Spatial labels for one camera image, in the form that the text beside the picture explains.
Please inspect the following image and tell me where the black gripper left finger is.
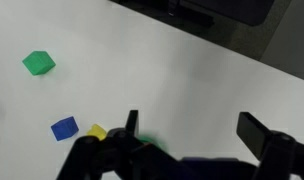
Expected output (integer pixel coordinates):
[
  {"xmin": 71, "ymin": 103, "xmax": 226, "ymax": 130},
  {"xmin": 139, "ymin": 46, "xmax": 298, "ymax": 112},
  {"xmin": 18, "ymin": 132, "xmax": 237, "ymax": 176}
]
[{"xmin": 56, "ymin": 109, "xmax": 181, "ymax": 180}]

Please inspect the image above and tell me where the green bowl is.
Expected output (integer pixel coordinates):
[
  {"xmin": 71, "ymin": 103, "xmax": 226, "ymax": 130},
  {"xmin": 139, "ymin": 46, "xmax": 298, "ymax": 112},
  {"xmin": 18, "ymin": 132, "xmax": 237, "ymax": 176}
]
[{"xmin": 137, "ymin": 133, "xmax": 167, "ymax": 150}]

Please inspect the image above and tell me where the green cube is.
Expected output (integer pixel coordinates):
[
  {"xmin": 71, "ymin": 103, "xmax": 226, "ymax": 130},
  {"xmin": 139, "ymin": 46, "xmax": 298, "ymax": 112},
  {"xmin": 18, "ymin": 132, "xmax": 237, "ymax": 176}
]
[{"xmin": 21, "ymin": 50, "xmax": 57, "ymax": 77}]

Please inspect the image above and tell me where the blue cube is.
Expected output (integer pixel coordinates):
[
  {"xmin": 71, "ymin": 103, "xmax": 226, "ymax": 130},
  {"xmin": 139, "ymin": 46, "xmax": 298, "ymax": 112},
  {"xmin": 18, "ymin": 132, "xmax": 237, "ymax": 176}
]
[{"xmin": 50, "ymin": 115, "xmax": 80, "ymax": 142}]

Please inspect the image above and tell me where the yellow plastic toy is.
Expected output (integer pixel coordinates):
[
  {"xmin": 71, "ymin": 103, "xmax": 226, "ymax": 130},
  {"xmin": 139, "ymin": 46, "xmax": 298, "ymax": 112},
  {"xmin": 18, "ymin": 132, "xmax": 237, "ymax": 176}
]
[{"xmin": 85, "ymin": 123, "xmax": 108, "ymax": 141}]

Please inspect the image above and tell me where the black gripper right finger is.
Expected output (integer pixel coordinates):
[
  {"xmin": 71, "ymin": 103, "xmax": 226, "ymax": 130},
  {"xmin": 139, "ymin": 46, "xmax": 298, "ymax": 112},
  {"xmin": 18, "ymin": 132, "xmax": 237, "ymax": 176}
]
[{"xmin": 236, "ymin": 111, "xmax": 304, "ymax": 180}]

